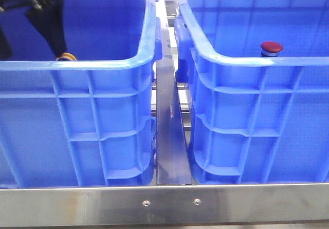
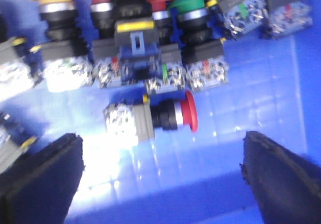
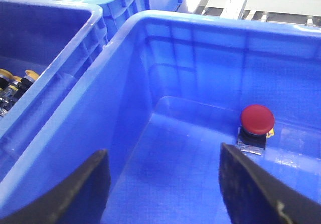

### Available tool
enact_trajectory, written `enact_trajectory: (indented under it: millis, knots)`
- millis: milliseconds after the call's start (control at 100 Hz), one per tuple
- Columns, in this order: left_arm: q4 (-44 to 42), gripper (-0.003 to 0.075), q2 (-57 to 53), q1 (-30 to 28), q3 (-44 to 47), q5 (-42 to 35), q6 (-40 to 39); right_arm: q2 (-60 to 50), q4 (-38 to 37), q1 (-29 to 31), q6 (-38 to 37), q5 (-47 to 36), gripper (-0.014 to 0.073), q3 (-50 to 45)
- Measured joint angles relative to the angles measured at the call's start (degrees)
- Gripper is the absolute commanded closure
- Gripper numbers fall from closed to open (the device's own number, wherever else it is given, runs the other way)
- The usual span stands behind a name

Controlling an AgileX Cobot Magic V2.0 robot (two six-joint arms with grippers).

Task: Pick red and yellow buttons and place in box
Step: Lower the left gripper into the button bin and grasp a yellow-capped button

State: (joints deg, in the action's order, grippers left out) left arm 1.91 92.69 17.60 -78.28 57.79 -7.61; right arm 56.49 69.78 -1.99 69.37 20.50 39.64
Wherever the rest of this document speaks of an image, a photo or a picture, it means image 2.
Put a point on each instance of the red mushroom button upright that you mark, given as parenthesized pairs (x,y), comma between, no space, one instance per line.
(106,68)

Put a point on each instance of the grey contact block lower-left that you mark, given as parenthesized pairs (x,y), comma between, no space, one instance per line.
(15,141)

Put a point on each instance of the red push button lying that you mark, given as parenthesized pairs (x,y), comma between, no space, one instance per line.
(128,125)

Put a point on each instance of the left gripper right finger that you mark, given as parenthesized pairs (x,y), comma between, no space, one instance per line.
(285,185)

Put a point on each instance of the grey contact block left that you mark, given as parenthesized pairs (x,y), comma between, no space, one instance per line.
(19,70)

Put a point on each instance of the green mushroom push button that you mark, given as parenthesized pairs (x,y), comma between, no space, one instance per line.
(202,55)

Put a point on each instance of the yellow mushroom button upright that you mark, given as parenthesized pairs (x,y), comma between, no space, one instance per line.
(65,56)

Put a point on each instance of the left blue plastic bin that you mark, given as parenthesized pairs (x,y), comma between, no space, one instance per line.
(184,177)

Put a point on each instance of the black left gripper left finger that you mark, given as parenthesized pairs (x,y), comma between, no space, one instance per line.
(40,188)

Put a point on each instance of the black selector switch blue base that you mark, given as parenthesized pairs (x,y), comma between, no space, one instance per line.
(137,40)

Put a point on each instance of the contact block green mark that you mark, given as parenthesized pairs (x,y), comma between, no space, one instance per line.
(237,18)

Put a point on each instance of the contact block red mark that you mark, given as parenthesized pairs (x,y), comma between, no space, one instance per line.
(285,17)

